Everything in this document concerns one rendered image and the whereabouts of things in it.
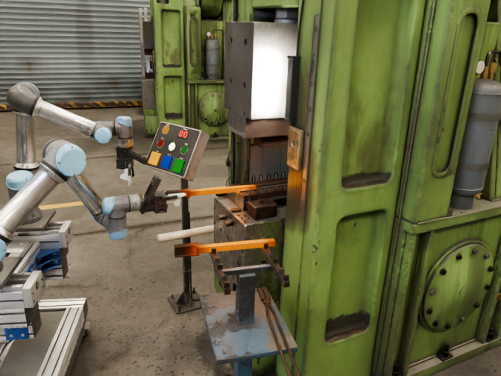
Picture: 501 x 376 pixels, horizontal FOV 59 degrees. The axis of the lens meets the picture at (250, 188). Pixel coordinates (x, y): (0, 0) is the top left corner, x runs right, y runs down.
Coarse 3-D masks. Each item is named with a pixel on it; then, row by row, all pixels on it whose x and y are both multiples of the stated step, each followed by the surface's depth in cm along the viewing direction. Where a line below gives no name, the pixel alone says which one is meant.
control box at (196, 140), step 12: (168, 132) 255; (180, 132) 249; (192, 132) 245; (204, 132) 244; (156, 144) 258; (168, 144) 252; (180, 144) 247; (192, 144) 242; (204, 144) 246; (180, 156) 245; (192, 156) 241; (156, 168) 253; (192, 168) 243; (192, 180) 246
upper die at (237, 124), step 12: (228, 120) 213; (240, 120) 200; (252, 120) 197; (264, 120) 200; (276, 120) 202; (240, 132) 202; (252, 132) 199; (264, 132) 202; (276, 132) 204; (288, 132) 207
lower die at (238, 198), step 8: (232, 184) 226; (240, 184) 226; (248, 184) 224; (256, 184) 221; (280, 184) 222; (232, 192) 220; (240, 192) 212; (248, 192) 212; (256, 192) 213; (264, 192) 213; (272, 192) 215; (280, 192) 217; (232, 200) 221; (240, 200) 212
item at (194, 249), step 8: (248, 240) 176; (256, 240) 176; (264, 240) 176; (272, 240) 176; (176, 248) 167; (184, 248) 168; (192, 248) 169; (200, 248) 169; (208, 248) 170; (216, 248) 170; (224, 248) 171; (232, 248) 172; (240, 248) 173; (176, 256) 168; (184, 256) 168; (192, 256) 169
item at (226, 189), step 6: (234, 186) 214; (240, 186) 215; (246, 186) 216; (252, 186) 216; (168, 192) 197; (174, 192) 198; (180, 192) 200; (186, 192) 201; (192, 192) 202; (198, 192) 204; (204, 192) 205; (210, 192) 206; (216, 192) 208; (222, 192) 209
